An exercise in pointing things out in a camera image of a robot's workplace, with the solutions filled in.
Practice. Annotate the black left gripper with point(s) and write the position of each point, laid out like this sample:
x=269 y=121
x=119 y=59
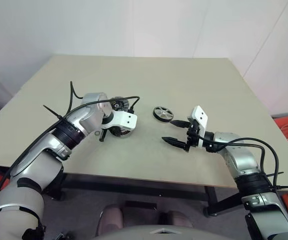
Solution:
x=112 y=131

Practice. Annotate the black motor housing with lid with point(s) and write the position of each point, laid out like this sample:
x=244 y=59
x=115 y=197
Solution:
x=120 y=105

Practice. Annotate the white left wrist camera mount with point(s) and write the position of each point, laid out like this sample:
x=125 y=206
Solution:
x=122 y=120

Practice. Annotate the black metal table frame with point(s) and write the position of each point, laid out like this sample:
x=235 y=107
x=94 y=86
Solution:
x=133 y=187

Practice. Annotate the brown rounded shape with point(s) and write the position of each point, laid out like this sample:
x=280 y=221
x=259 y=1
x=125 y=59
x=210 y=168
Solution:
x=110 y=217

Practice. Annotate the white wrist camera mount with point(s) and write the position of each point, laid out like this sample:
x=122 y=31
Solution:
x=122 y=120
x=201 y=120

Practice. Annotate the orange fabric piece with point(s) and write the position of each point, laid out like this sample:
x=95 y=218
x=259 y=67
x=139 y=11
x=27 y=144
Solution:
x=0 y=181

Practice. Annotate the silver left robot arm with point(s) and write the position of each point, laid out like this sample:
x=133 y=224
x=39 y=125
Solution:
x=34 y=170

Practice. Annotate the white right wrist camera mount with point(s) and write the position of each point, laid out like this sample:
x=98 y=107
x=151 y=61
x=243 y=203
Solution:
x=201 y=120

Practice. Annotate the silver spoked rotor black rim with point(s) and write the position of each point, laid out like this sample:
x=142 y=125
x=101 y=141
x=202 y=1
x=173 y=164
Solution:
x=163 y=113

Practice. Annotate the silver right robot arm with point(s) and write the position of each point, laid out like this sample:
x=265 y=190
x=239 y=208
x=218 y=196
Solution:
x=241 y=157

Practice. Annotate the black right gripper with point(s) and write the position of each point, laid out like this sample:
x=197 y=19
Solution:
x=192 y=135

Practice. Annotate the grey robot torso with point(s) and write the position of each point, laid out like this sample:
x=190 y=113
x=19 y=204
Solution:
x=143 y=233

